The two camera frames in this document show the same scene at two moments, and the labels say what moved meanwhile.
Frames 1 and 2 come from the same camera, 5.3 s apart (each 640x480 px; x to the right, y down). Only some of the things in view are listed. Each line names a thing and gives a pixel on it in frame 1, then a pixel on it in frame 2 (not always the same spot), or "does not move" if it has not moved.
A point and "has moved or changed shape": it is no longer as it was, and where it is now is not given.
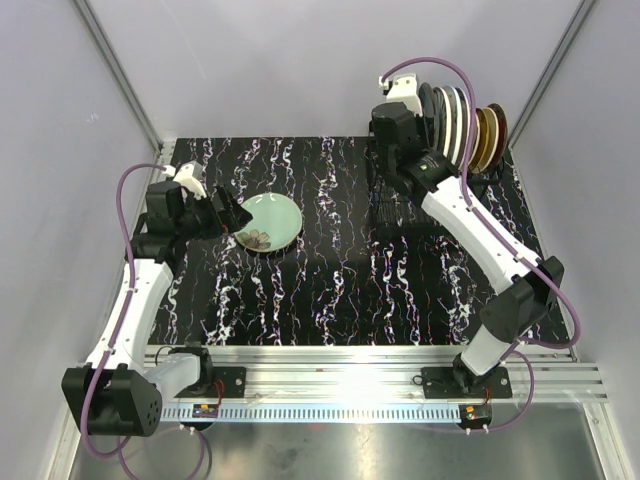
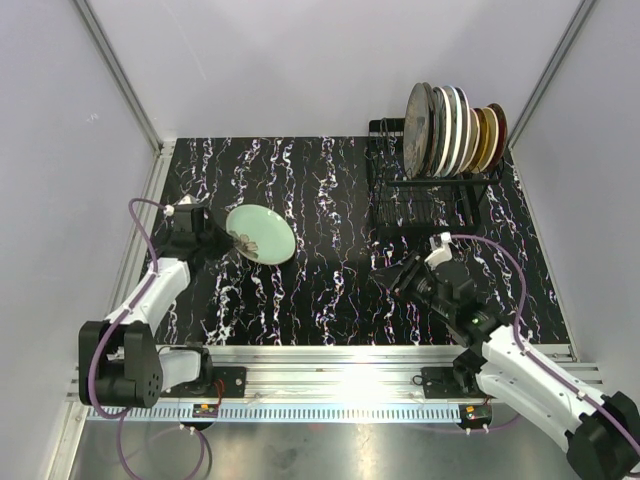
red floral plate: (502, 134) does not move
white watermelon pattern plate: (456, 123) does not move
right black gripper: (421, 127) to (403, 274)
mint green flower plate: (276, 222) has moved or changed shape
